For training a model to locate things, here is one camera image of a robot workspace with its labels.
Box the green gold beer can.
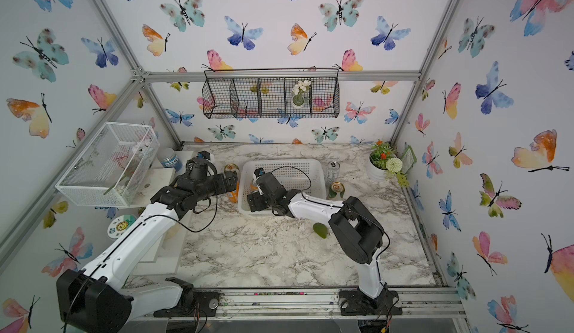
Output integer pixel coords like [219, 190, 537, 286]
[224, 163, 241, 175]

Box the orange soda can back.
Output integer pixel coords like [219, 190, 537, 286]
[227, 184, 239, 203]

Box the green tan can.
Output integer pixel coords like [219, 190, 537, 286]
[327, 181, 345, 200]

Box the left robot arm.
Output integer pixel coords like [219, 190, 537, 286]
[56, 158, 238, 332]

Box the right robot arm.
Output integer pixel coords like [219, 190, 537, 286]
[248, 169, 390, 300]

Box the white plastic perforated basket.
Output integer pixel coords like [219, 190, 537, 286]
[237, 159, 327, 216]

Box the blue grey can on shelf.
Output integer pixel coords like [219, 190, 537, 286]
[157, 147, 183, 172]

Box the green leaf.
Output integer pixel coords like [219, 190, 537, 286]
[312, 222, 328, 239]

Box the white tiered shelf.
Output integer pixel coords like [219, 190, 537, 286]
[107, 161, 187, 276]

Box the white mesh box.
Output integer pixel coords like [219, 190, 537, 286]
[55, 122, 160, 208]

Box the round lidded snack jar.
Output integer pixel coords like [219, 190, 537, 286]
[107, 214, 137, 240]

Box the small white flower vase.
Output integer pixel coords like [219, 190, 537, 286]
[291, 80, 312, 109]

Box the white potted flower plant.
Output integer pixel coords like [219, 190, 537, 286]
[367, 141, 410, 187]

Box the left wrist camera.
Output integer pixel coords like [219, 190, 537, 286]
[197, 151, 212, 161]

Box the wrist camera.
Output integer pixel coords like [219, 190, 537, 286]
[197, 151, 212, 161]
[252, 168, 265, 187]

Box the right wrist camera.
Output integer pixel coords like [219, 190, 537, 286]
[252, 168, 265, 187]

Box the black wire wall basket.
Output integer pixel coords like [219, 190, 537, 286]
[202, 68, 340, 119]

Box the green picture frame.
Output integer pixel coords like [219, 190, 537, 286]
[401, 146, 417, 175]

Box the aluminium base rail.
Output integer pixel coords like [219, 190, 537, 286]
[127, 287, 466, 320]

